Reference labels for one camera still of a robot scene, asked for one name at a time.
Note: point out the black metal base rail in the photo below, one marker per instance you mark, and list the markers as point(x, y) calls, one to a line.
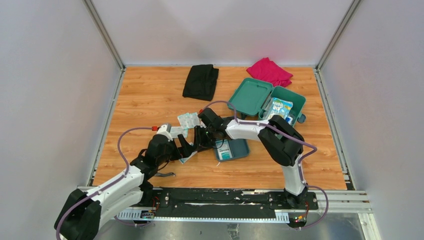
point(210, 205)

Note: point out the light blue mask packet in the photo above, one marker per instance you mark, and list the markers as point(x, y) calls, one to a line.
point(278, 107)

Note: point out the black folded cloth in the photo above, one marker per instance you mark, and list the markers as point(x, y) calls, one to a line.
point(201, 82)

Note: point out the pink folded cloth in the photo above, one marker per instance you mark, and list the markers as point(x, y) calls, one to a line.
point(268, 71)

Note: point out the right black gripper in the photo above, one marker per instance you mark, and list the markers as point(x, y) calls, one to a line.
point(200, 143)

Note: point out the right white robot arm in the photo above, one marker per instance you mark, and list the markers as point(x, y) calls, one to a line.
point(282, 142)

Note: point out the teal medicine box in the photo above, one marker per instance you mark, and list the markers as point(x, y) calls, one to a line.
point(252, 97)

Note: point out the dark teal divided tray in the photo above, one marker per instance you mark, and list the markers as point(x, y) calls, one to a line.
point(238, 146)

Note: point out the small white blue bottle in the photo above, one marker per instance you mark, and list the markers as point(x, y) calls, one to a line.
point(290, 120)

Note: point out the teal white sachet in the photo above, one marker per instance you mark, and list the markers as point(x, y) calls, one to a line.
point(223, 150)
point(185, 159)

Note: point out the black handled scissors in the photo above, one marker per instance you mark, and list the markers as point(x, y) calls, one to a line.
point(163, 175)

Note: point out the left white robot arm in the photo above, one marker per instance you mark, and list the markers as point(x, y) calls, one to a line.
point(109, 188)

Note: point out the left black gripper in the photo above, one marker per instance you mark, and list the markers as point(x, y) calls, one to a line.
point(184, 151)

